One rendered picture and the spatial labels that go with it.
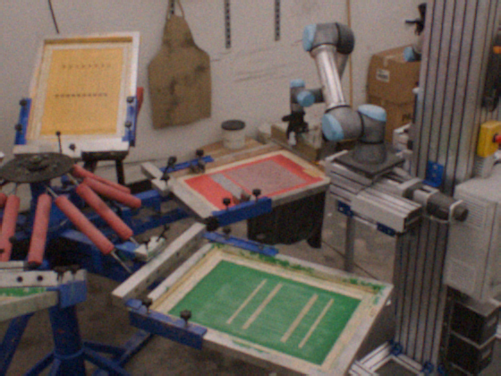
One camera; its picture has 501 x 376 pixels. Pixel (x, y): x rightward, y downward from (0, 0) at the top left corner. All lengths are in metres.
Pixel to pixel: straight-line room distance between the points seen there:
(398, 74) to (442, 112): 3.36
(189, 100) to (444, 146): 2.88
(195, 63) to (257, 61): 0.62
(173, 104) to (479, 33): 3.11
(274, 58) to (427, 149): 3.04
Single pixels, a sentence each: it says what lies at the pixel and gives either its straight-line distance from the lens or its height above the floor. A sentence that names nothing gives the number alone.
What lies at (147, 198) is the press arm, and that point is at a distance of 3.04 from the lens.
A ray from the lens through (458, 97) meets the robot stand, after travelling 2.69.
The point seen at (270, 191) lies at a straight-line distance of 3.23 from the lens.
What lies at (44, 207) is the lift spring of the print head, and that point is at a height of 1.23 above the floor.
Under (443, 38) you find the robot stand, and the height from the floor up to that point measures 1.79.
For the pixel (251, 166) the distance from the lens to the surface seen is 3.49.
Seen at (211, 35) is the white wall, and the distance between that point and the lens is 5.31.
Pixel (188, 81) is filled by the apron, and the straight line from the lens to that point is 5.21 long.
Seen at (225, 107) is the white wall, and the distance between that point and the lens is 5.54.
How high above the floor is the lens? 2.41
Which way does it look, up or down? 26 degrees down
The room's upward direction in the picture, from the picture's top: 1 degrees counter-clockwise
